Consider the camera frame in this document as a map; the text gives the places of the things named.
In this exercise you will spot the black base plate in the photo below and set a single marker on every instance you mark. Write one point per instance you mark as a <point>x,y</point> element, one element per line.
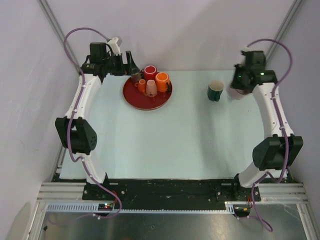
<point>179,194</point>

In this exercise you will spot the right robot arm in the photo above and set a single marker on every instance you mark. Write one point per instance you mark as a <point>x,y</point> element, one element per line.
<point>280,146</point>

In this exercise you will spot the small pink square mug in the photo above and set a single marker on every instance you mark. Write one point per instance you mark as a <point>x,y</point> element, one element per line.
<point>151,88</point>

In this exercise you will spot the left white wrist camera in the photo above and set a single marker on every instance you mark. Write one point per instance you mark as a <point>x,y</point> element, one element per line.
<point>115,43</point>

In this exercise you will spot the dark green mug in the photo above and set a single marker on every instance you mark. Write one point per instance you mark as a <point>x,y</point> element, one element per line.
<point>214,90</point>

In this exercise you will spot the lilac ribbed mug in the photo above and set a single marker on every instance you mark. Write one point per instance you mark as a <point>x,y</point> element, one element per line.
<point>235,94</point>

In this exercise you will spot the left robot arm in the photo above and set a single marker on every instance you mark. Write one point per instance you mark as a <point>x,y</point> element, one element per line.
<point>74,130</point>

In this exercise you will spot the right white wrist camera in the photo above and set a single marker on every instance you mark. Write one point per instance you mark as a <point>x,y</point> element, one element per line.
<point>245,50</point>

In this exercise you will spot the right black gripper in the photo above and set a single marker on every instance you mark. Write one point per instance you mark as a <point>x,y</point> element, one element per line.
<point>238,67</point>

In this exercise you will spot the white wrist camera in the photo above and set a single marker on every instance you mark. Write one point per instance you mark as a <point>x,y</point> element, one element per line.
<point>115,43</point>
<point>245,50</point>

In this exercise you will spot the large red mug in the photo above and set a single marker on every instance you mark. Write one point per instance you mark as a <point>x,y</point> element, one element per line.
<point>150,72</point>

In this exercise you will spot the small orange cup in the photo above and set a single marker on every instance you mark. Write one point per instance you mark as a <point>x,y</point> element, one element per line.
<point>141,85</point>

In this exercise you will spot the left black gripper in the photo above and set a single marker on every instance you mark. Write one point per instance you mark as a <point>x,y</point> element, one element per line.
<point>127,69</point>

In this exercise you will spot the aluminium frame rail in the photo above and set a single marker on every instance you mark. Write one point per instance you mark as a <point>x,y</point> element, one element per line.
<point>69,192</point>

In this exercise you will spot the round red tray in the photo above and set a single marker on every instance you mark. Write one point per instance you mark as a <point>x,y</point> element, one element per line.
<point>141,101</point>

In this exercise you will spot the large orange mug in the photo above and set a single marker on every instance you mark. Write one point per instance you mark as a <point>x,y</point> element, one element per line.
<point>162,81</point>

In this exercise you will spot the small circuit board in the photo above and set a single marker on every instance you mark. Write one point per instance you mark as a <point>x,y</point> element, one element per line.
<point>105,206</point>

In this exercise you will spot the brown patterned mug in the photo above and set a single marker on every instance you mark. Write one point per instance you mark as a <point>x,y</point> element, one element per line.
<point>136,77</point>

